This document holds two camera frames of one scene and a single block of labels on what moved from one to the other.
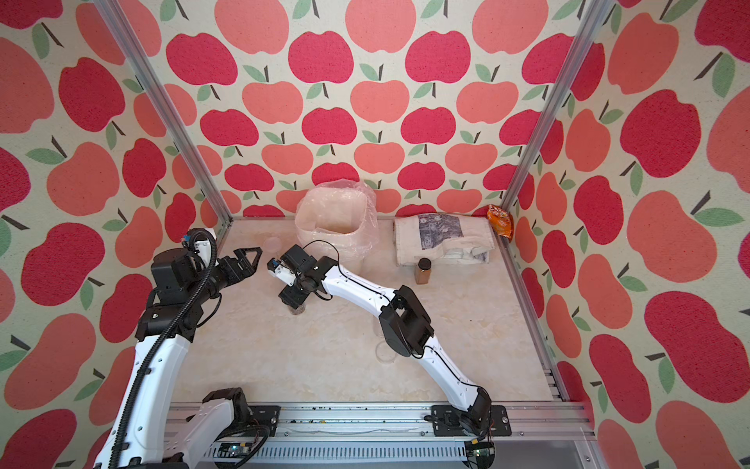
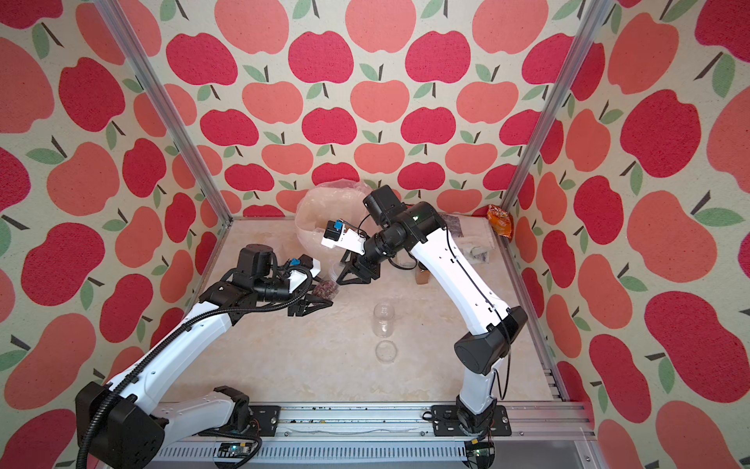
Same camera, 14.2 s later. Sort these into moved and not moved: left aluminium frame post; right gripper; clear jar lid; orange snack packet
Moved: right gripper
Not moved: clear jar lid; left aluminium frame post; orange snack packet
